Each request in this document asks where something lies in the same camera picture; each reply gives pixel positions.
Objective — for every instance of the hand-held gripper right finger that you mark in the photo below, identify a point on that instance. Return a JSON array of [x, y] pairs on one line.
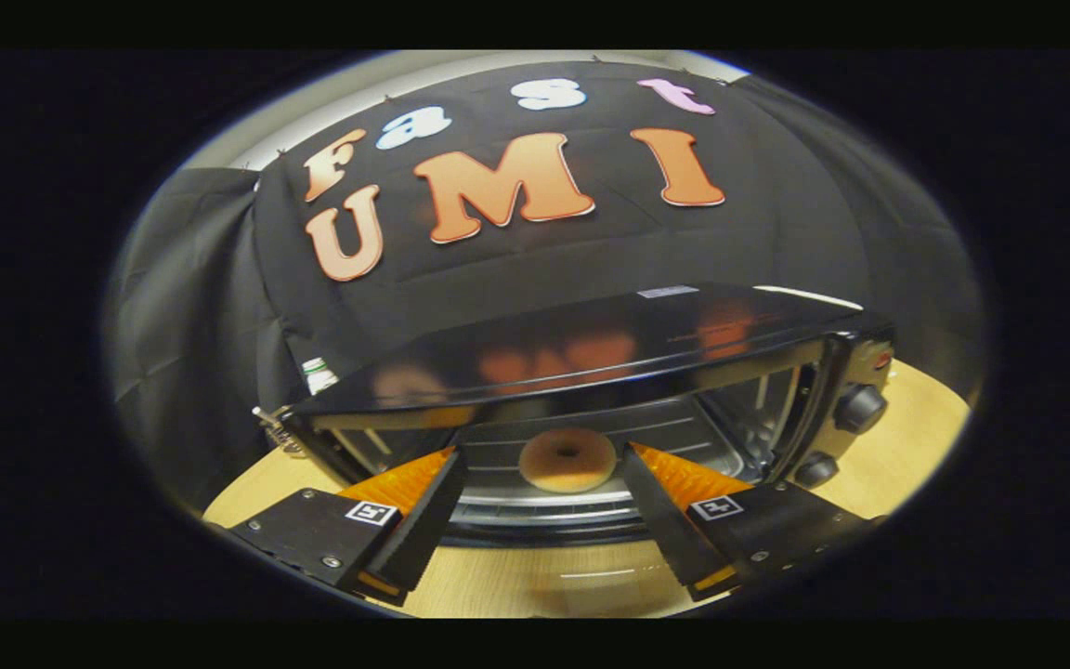
[[665, 525]]

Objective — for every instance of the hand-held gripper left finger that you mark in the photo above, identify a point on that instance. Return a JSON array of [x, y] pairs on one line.
[[424, 525]]

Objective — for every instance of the glazed brown donut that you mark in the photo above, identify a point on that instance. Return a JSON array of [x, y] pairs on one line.
[[554, 469]]

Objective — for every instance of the black toaster oven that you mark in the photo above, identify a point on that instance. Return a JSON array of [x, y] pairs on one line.
[[591, 346]]

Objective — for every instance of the white bottle green label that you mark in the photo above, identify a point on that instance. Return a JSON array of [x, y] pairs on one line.
[[319, 376]]

